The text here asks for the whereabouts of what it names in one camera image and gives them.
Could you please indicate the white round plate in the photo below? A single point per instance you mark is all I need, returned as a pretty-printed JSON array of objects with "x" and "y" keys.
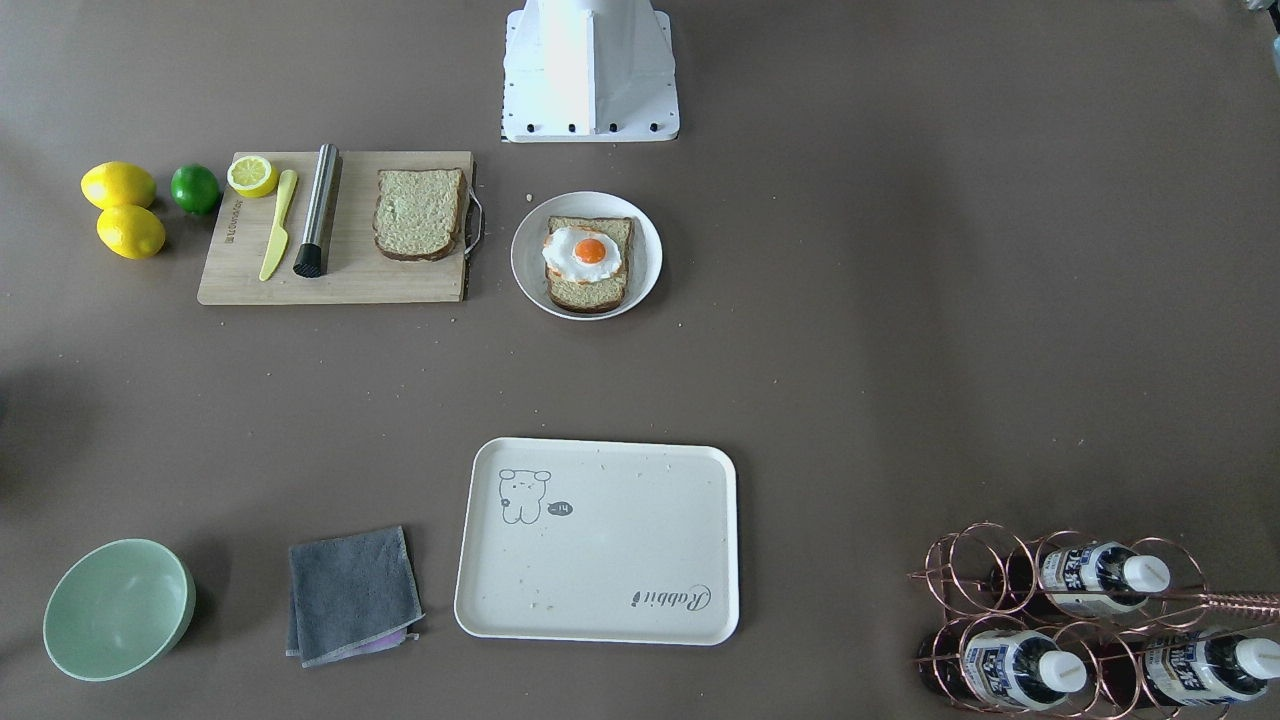
[{"x": 645, "y": 252}]

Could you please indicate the brown bread slice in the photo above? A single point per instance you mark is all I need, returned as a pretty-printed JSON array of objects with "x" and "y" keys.
[{"x": 419, "y": 213}]

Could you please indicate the cream rabbit tray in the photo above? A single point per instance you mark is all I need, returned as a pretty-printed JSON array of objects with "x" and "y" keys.
[{"x": 570, "y": 540}]

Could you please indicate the bread slice on plate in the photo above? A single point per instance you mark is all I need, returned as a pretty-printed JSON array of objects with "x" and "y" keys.
[{"x": 600, "y": 296}]

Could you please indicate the fried egg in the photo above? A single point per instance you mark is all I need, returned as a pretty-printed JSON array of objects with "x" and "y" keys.
[{"x": 581, "y": 254}]

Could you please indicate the bamboo cutting board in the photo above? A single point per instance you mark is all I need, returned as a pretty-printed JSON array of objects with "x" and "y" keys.
[{"x": 355, "y": 272}]

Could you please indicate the steel muddler black tip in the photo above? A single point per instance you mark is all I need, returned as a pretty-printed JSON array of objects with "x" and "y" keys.
[{"x": 309, "y": 261}]

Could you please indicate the grey folded cloth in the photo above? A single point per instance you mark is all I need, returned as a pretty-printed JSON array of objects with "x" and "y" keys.
[{"x": 351, "y": 596}]

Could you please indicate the yellow plastic knife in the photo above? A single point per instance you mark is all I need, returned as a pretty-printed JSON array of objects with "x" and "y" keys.
[{"x": 278, "y": 236}]

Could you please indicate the halved lemon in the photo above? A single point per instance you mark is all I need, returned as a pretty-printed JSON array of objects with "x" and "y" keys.
[{"x": 252, "y": 176}]

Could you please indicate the green lime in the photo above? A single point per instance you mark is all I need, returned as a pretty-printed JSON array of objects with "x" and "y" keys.
[{"x": 195, "y": 189}]

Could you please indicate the lower bottle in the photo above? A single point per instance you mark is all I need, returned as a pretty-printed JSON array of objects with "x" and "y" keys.
[
  {"x": 1200, "y": 669},
  {"x": 1018, "y": 671}
]

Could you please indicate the top bottle in rack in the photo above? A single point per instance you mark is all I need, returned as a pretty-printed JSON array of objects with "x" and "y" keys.
[{"x": 1085, "y": 581}]

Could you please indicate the lower yellow lemon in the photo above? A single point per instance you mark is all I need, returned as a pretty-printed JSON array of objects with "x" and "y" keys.
[{"x": 131, "y": 232}]

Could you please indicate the yellow lemon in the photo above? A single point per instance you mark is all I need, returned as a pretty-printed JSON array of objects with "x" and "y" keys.
[
  {"x": 131, "y": 232},
  {"x": 117, "y": 183}
]

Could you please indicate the upper yellow lemon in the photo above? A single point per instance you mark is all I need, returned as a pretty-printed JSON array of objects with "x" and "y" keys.
[{"x": 117, "y": 183}]

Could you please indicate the mint green bowl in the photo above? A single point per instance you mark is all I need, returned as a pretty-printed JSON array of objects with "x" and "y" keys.
[{"x": 118, "y": 609}]

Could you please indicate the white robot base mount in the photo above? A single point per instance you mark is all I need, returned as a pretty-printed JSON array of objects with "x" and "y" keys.
[{"x": 589, "y": 72}]

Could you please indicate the copper wire bottle rack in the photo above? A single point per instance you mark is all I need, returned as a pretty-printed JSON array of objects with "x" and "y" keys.
[{"x": 1074, "y": 626}]

